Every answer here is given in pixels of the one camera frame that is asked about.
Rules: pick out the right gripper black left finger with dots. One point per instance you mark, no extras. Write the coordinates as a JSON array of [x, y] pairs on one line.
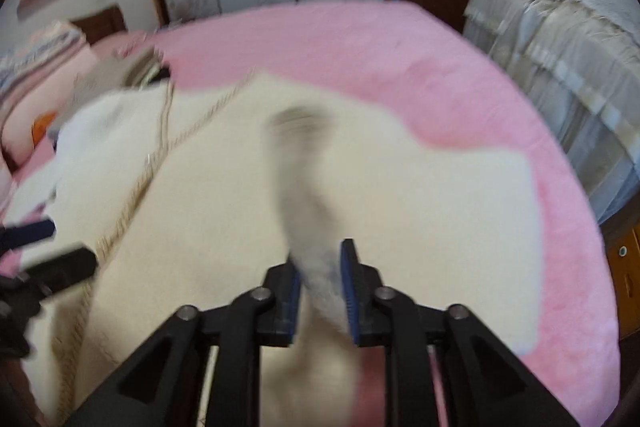
[[278, 323]]

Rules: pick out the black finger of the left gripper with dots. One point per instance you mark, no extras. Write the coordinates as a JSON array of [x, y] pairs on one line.
[[56, 274], [12, 238]]

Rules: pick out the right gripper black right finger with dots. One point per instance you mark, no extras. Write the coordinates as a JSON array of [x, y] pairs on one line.
[[359, 284]]

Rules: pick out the white fluffy sweater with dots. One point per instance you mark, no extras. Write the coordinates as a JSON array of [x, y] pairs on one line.
[[310, 206]]

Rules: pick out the pink folded quilt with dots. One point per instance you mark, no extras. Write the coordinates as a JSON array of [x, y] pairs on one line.
[[47, 97]]

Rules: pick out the floral folded blanket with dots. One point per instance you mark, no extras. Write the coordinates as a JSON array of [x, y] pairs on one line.
[[44, 46]]

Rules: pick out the grey knitted folded sweater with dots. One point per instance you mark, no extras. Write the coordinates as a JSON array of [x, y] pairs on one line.
[[113, 73]]

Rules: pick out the dark wooden headboard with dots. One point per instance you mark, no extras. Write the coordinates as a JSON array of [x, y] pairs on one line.
[[100, 25]]

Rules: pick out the pink bed cover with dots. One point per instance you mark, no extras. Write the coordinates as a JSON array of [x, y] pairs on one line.
[[448, 96]]

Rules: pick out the orange wooden drawer cabinet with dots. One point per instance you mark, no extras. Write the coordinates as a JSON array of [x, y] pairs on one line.
[[624, 262]]

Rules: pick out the grey ruffled fabric cover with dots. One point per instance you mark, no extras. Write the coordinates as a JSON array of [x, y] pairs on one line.
[[578, 63]]

